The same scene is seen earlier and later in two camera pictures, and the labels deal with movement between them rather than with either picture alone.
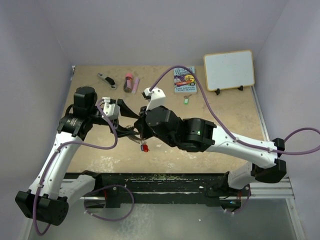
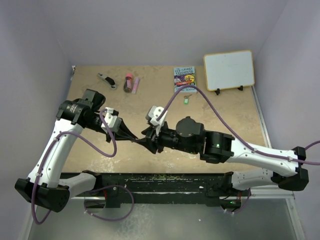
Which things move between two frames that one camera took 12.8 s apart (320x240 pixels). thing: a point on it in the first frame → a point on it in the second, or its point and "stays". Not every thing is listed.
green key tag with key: [186, 99] stays
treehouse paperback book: [184, 80] stays
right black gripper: [140, 124] → [152, 137]
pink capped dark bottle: [127, 86] stays
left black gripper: [121, 131] → [124, 133]
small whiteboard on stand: [229, 70] stays
